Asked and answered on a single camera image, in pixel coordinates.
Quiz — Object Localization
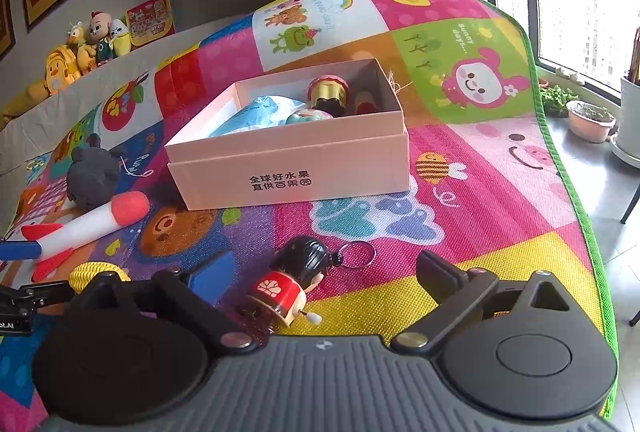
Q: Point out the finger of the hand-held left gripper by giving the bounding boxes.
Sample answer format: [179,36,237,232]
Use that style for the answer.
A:
[0,239,41,261]
[0,279,76,313]

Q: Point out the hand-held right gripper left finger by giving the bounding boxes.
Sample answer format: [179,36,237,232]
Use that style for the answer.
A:
[70,252,261,353]

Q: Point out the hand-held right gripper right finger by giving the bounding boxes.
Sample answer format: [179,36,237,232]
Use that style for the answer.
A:
[390,249,575,356]

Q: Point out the yellow ribbed toy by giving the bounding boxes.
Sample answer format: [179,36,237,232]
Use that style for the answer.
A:
[69,262,124,295]

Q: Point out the white red foam rocket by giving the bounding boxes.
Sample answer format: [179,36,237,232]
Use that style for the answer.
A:
[21,191,151,281]

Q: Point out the wind-up doll keychain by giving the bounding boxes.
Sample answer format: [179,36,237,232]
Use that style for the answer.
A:
[244,236,377,330]

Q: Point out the dark grey plush toy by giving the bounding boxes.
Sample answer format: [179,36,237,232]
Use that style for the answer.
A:
[66,134,122,209]

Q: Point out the pink cardboard box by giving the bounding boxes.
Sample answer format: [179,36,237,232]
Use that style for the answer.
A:
[164,56,412,211]

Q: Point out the blue white tissue pack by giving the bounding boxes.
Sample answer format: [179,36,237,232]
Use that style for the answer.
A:
[209,96,306,139]

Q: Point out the pastel round toy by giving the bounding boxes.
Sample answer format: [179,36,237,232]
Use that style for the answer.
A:
[286,109,335,131]

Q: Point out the pink yellow cake toy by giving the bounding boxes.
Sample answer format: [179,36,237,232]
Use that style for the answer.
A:
[307,76,352,119]

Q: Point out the colourful cartoon play mat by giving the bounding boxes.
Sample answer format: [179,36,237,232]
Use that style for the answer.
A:
[0,0,621,419]

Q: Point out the long yellow plush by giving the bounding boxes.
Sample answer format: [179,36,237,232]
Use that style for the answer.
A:
[0,80,51,125]

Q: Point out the small red-tipped cylinder toy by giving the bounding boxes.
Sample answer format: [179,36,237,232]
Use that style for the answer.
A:
[352,90,380,117]

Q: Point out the yellow duck backpack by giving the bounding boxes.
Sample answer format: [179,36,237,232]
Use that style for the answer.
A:
[44,44,82,91]

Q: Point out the dark chair leg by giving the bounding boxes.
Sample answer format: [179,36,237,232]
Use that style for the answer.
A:
[620,196,640,225]

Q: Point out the small green plant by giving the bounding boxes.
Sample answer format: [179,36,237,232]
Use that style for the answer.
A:
[540,84,581,115]

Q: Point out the pink plant pot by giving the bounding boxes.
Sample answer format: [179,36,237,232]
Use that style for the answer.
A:
[567,100,617,145]

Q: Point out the small yellow bird plush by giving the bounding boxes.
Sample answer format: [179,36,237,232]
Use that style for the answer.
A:
[67,22,98,72]

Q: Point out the boy doll plush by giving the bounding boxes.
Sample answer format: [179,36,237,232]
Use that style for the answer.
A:
[87,10,115,65]

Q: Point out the white banana plush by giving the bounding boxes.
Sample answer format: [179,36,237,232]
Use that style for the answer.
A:
[109,19,132,57]

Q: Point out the white plant pot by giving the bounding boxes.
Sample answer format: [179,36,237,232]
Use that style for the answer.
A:
[610,76,640,169]

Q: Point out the red toy package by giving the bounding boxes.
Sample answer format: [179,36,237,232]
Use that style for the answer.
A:
[125,0,177,48]

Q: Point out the dried plant stems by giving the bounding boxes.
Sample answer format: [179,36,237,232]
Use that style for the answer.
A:
[627,26,640,85]

